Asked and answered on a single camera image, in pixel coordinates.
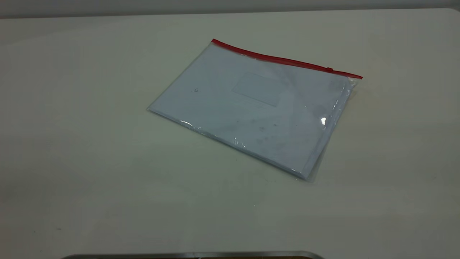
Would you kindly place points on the clear plastic zipper bag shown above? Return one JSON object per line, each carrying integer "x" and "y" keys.
{"x": 251, "y": 108}

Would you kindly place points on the silver metal edge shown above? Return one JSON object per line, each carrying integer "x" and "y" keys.
{"x": 194, "y": 255}

